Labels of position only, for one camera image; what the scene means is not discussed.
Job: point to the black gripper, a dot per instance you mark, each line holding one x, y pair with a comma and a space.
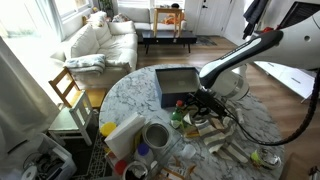
208, 100

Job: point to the white paper roll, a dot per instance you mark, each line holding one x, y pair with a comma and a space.
29, 173

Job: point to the dark hanging jacket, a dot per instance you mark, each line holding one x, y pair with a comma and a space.
253, 13

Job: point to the grey patterned blanket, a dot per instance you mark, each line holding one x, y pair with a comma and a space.
85, 63

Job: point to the wooden chair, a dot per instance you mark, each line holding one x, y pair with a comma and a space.
61, 81

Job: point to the red round lid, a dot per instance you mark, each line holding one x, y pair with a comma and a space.
120, 167

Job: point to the white bottle blue cap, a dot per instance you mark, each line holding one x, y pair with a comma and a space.
143, 150

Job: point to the red item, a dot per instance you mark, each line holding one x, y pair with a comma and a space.
267, 30

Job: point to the wooden stool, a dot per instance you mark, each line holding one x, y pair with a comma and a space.
166, 10

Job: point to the white curtain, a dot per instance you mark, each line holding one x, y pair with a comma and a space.
23, 100

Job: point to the white yellow box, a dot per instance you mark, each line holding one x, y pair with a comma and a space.
125, 136

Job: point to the patterned floor rug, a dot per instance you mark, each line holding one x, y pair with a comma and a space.
96, 156

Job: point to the small clear plastic bottle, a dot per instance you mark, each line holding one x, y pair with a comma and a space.
188, 151

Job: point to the yellow bottle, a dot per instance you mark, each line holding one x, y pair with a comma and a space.
137, 141

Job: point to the metal paint can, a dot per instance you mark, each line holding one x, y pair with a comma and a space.
156, 136

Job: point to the white plastic jar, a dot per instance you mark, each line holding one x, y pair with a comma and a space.
239, 116

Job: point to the white door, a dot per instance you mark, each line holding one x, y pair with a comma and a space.
213, 16

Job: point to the clear plastic storage bin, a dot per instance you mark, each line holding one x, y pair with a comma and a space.
50, 146

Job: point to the floral pillow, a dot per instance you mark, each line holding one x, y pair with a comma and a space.
97, 18

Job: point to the clear packet amber contents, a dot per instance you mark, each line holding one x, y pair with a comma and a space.
175, 170

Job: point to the green bottle red cap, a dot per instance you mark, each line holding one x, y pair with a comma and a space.
176, 115

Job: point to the yellow round lid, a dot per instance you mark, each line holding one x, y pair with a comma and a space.
107, 129

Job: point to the green yellow dog treat packet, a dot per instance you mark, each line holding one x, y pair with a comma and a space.
191, 132

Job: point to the white shelf cabinet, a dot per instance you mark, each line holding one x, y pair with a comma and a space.
293, 80

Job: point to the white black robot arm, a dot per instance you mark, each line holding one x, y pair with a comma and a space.
293, 46

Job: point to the white bucket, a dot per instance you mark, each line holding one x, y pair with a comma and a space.
128, 170

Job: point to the black coffee table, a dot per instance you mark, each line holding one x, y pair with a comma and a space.
168, 36

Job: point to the grey cream striped towel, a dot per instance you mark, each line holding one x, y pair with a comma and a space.
215, 136

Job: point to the small white chair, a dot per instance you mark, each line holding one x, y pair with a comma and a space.
81, 110

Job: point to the patterned cushion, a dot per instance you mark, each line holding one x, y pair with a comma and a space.
120, 17

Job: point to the white sofa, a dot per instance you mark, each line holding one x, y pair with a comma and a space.
116, 46

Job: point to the orange toy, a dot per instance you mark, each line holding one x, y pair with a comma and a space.
171, 19

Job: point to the dark blue box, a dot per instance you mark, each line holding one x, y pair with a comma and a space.
173, 99

